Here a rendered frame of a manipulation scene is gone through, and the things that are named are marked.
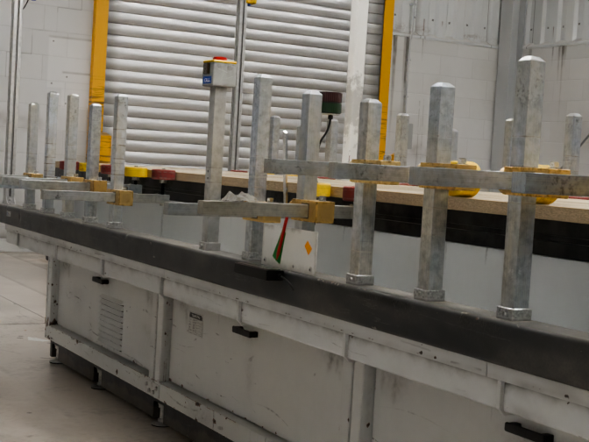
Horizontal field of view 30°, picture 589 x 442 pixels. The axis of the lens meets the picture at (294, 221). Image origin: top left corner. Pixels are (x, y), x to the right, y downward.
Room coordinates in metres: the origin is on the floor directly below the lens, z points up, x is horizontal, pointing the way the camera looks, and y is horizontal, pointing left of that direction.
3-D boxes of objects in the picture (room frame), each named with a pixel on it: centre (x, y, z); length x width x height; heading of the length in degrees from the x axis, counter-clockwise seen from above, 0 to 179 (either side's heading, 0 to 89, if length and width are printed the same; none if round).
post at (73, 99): (4.11, 0.85, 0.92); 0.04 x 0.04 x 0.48; 30
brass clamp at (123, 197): (3.66, 0.59, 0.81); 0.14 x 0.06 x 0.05; 30
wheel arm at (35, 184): (3.83, 0.75, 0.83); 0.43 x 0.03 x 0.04; 120
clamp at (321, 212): (2.57, -0.04, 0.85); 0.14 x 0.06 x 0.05; 30
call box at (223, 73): (3.03, 0.23, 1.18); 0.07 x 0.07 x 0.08; 30
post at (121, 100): (3.68, 0.60, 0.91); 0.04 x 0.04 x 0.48; 30
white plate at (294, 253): (2.61, 0.01, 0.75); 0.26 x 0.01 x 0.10; 30
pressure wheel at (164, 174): (3.72, 0.45, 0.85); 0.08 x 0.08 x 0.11
